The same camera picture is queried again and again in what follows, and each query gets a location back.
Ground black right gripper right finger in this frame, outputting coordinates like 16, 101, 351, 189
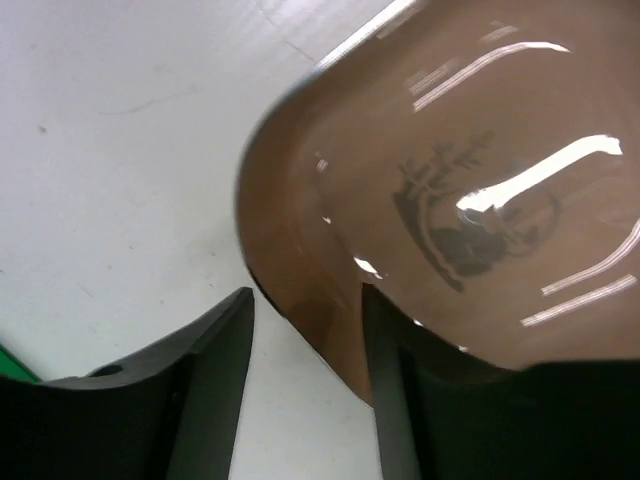
361, 284, 639, 479

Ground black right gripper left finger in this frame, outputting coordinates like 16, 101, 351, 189
1, 287, 254, 479

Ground pink square plate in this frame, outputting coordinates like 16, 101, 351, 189
236, 1, 639, 401

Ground green plastic bin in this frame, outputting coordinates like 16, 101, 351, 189
0, 345, 40, 383

